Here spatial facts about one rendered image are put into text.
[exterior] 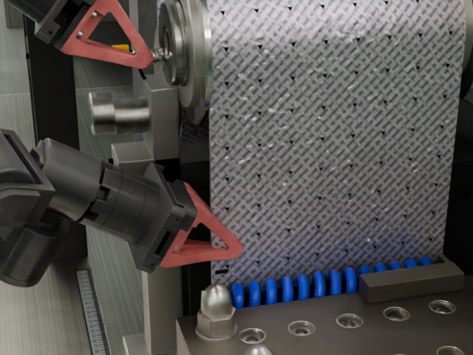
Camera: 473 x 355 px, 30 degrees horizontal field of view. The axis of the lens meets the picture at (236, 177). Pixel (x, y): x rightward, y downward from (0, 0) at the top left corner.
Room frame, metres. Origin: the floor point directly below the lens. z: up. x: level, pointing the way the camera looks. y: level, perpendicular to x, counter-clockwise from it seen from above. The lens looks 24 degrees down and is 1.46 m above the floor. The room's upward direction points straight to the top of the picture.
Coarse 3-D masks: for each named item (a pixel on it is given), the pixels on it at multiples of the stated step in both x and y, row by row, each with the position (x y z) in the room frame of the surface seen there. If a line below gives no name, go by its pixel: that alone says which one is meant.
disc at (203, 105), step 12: (204, 0) 0.72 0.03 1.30; (204, 12) 0.71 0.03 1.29; (204, 24) 0.71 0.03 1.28; (204, 36) 0.71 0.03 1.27; (204, 48) 0.71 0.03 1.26; (204, 60) 0.71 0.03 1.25; (204, 72) 0.71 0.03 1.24; (204, 84) 0.71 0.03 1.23; (204, 96) 0.71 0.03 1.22; (192, 108) 0.76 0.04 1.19; (204, 108) 0.71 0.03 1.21; (192, 120) 0.76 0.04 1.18
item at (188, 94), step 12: (168, 0) 0.81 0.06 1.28; (180, 0) 0.76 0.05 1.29; (192, 0) 0.74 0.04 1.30; (468, 0) 0.79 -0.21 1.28; (192, 12) 0.73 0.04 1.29; (468, 12) 0.78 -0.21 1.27; (192, 24) 0.72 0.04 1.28; (468, 24) 0.78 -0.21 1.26; (192, 36) 0.72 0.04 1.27; (468, 36) 0.78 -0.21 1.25; (192, 48) 0.72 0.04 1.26; (468, 48) 0.78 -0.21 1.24; (192, 60) 0.72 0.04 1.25; (468, 60) 0.78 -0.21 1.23; (192, 72) 0.72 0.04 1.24; (192, 84) 0.72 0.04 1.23; (180, 96) 0.77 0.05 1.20; (192, 96) 0.73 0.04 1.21
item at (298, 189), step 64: (256, 128) 0.72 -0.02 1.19; (320, 128) 0.74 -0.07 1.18; (384, 128) 0.75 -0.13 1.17; (448, 128) 0.77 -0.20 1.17; (256, 192) 0.72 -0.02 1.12; (320, 192) 0.74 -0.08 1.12; (384, 192) 0.75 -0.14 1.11; (448, 192) 0.77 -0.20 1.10; (256, 256) 0.72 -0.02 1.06; (320, 256) 0.74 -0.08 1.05; (384, 256) 0.76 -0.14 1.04
